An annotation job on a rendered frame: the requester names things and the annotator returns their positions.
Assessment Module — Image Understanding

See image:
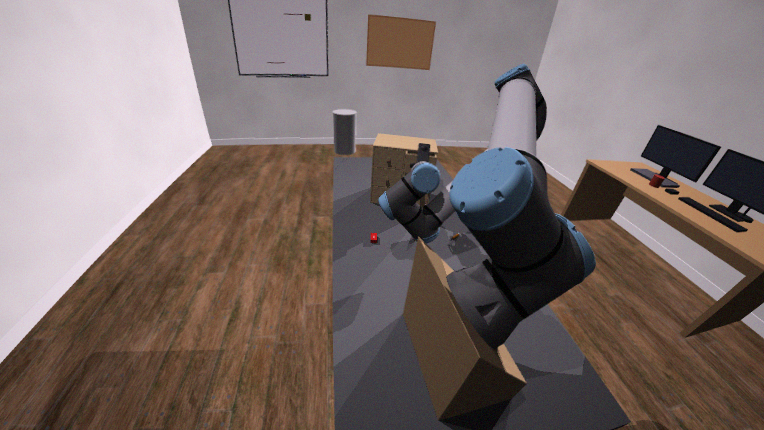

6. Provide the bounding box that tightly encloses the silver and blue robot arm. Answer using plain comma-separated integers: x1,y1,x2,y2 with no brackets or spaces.
378,64,596,349

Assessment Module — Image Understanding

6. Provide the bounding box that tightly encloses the wooden chest of drawers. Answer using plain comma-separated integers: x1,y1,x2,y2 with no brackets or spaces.
370,133,438,203

